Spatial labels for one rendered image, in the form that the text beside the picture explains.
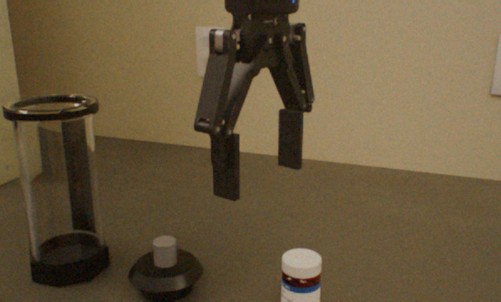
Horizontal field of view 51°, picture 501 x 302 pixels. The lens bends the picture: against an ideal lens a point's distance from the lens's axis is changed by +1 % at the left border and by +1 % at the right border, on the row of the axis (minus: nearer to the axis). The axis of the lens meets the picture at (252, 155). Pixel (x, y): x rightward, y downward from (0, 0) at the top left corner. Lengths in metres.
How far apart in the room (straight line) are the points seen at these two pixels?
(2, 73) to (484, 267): 0.88
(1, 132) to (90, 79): 0.39
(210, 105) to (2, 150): 0.67
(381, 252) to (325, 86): 0.48
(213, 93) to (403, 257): 0.40
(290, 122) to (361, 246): 0.26
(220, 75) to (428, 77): 0.69
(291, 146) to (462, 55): 0.57
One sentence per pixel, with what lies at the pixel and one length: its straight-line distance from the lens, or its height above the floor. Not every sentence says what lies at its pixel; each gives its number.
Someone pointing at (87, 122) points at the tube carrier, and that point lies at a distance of 0.66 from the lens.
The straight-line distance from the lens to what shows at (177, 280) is 0.63.
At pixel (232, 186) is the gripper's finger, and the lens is 0.52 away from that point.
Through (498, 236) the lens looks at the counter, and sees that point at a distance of 0.88.
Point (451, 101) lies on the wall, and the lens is 1.12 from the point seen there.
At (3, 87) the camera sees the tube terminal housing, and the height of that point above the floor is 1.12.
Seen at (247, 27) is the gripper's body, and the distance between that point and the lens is 0.51.
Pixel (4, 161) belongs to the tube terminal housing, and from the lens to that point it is 1.11.
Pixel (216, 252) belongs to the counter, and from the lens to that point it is 0.76.
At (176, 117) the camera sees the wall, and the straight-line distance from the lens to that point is 1.30.
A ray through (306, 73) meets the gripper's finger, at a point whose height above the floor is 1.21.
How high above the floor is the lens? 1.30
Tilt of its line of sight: 18 degrees down
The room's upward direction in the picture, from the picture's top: straight up
